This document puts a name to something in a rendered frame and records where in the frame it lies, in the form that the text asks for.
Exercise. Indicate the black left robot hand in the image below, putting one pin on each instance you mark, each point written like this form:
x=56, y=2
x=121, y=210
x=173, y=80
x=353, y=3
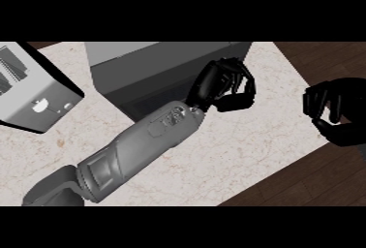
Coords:
x=223, y=84

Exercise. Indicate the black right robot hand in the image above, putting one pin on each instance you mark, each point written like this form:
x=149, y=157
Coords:
x=341, y=111

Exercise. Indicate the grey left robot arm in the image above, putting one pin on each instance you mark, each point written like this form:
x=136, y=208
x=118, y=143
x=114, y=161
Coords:
x=137, y=145

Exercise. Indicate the dark grey microwave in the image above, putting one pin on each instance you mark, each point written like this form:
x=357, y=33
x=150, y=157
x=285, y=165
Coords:
x=161, y=74

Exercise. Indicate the silver toaster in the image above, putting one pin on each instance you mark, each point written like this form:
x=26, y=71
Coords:
x=32, y=93

